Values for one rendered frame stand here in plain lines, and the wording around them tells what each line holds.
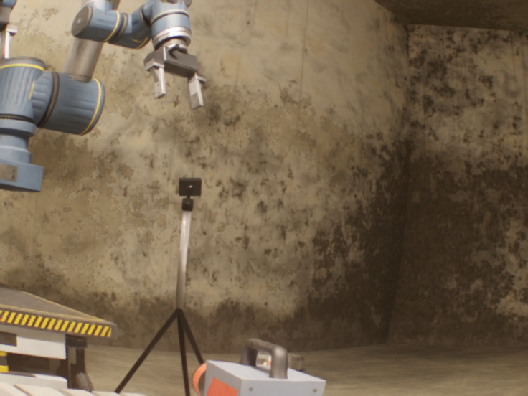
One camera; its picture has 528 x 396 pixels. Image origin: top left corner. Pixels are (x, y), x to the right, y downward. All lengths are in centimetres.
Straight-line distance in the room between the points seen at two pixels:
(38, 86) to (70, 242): 190
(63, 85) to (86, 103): 13
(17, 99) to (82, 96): 29
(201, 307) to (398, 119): 269
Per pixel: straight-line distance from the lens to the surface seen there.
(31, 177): 239
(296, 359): 168
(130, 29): 222
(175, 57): 203
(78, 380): 229
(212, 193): 501
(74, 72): 256
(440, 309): 676
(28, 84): 242
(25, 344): 207
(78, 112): 254
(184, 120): 482
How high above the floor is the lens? 57
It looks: 4 degrees up
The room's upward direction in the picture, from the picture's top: 6 degrees clockwise
